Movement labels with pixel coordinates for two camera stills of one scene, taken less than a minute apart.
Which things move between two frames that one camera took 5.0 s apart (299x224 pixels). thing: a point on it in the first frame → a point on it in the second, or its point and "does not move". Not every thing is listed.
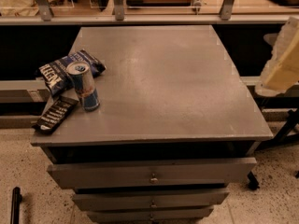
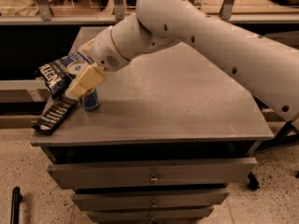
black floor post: (17, 199) does not move
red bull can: (81, 74) does not move
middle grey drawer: (149, 200) does not move
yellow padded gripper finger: (286, 74) → (86, 81)
